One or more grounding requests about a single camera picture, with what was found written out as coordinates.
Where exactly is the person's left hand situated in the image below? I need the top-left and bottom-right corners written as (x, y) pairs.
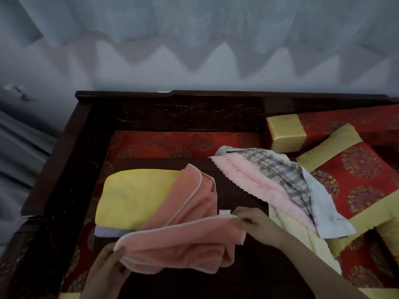
top-left (79, 243), bottom-right (131, 299)

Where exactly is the person's right hand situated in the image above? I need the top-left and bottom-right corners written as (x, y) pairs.
top-left (232, 206), bottom-right (291, 248)

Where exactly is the lavender ribbed towel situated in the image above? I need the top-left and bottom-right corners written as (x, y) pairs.
top-left (93, 225), bottom-right (135, 239)

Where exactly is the light pink scalloped towel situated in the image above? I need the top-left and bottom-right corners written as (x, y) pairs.
top-left (209, 152), bottom-right (317, 231)

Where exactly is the cream towel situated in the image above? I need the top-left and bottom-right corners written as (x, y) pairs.
top-left (268, 205), bottom-right (342, 276)

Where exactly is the grey striped towel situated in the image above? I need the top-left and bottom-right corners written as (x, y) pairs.
top-left (215, 145), bottom-right (357, 240)

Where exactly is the salmon towel with white trim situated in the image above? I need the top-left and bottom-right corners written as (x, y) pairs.
top-left (113, 164), bottom-right (247, 275)

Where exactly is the yellow towel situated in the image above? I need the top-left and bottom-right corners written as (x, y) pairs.
top-left (94, 169), bottom-right (183, 231)

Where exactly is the person's right forearm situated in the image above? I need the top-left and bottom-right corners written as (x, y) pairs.
top-left (277, 233), bottom-right (372, 299)

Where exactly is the dark wooden low table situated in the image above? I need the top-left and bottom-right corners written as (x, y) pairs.
top-left (93, 157), bottom-right (315, 299)

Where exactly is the red square pillow yellow border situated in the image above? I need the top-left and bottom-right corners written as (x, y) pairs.
top-left (296, 123), bottom-right (399, 259)
top-left (375, 214), bottom-right (399, 265)

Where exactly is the red patterned seat cushion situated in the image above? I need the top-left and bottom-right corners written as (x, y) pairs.
top-left (59, 130), bottom-right (266, 299)
top-left (338, 230), bottom-right (399, 299)

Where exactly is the red bolster with yellow ends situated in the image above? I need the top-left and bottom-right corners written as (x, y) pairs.
top-left (265, 104), bottom-right (399, 154)

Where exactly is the grey drape curtain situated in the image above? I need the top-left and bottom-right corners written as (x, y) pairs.
top-left (0, 110), bottom-right (58, 246)

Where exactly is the white sheer curtain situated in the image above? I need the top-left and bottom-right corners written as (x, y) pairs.
top-left (0, 0), bottom-right (399, 78)

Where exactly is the dark carved wooden sofa frame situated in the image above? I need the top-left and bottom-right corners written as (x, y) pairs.
top-left (0, 89), bottom-right (399, 299)

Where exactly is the wall curtain hook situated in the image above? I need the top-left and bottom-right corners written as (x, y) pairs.
top-left (3, 83), bottom-right (35, 103)

